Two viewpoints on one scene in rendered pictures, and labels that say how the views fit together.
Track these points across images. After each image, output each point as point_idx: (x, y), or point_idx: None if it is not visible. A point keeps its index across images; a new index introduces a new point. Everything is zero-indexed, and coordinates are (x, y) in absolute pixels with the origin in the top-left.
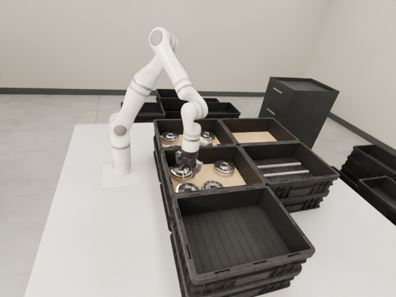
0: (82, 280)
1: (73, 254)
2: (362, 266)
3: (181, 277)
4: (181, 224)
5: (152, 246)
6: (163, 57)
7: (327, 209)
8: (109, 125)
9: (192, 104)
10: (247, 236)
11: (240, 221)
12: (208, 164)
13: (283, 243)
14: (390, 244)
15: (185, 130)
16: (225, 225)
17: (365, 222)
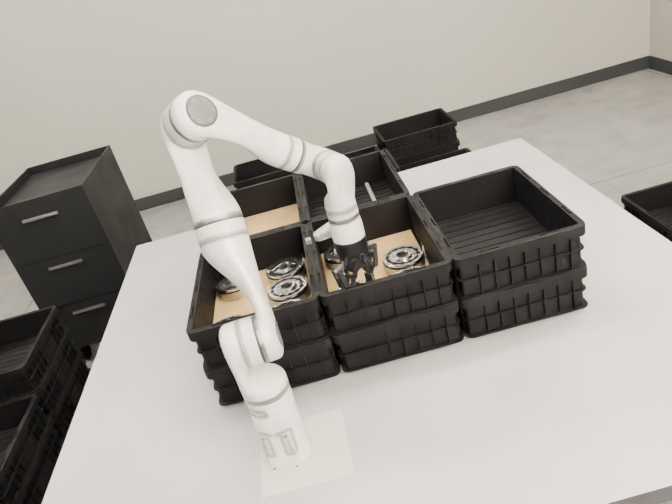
0: (580, 426)
1: (537, 456)
2: None
3: (550, 299)
4: (508, 244)
5: (494, 358)
6: (242, 129)
7: None
8: (265, 342)
9: (334, 153)
10: (483, 232)
11: (460, 239)
12: (327, 277)
13: (487, 209)
14: (447, 173)
15: (347, 205)
16: (470, 249)
17: (415, 182)
